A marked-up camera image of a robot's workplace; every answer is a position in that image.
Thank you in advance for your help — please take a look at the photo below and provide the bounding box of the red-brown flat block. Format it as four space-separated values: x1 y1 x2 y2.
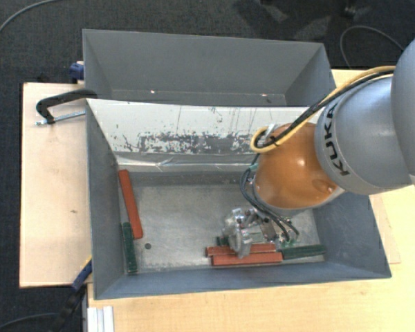
205 243 277 257
118 169 145 241
210 252 284 267

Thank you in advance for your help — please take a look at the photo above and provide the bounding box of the grey metal bin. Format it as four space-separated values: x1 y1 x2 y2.
82 28 392 300

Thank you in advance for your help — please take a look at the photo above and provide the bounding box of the pale wood board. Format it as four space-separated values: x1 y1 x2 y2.
19 82 93 288

